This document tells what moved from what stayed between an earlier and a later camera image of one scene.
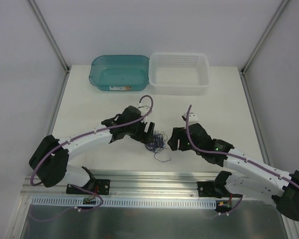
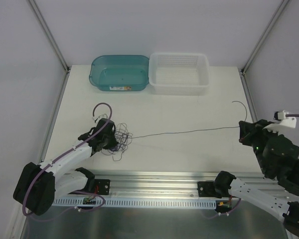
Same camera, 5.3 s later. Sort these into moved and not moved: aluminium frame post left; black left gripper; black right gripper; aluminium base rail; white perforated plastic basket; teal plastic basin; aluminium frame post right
Moved: black left gripper; black right gripper
Not moved: white perforated plastic basket; aluminium frame post right; aluminium frame post left; aluminium base rail; teal plastic basin
